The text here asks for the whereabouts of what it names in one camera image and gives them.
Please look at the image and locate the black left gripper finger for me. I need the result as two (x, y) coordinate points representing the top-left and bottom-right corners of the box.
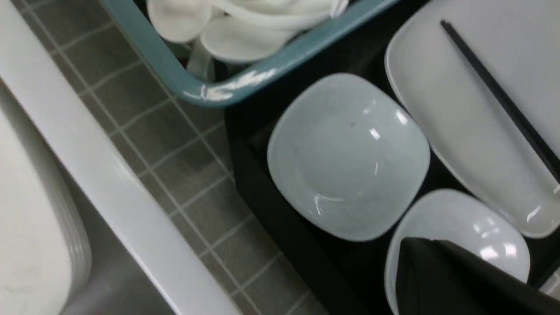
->
(395, 237), (560, 315)

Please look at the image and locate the small white bowl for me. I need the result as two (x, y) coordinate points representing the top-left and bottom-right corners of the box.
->
(384, 189), (531, 315)
(267, 73), (431, 242)

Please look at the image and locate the large white square plate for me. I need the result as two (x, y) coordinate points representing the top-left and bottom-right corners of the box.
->
(385, 0), (560, 238)

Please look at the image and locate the black chopstick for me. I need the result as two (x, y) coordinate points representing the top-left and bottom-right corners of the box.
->
(440, 19), (560, 182)

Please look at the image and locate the teal plastic bin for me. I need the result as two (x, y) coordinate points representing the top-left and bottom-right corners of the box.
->
(101, 0), (398, 108)

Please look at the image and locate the grey checked tablecloth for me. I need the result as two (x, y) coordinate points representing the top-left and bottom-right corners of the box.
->
(13, 0), (327, 315)

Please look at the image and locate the large white plastic bin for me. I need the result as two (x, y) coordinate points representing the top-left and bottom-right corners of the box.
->
(0, 0), (240, 315)

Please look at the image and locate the pile of white spoons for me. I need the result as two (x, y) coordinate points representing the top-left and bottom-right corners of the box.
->
(147, 0), (349, 63)

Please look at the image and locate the stack of white square plates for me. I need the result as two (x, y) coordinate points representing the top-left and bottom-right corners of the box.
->
(0, 84), (92, 315)

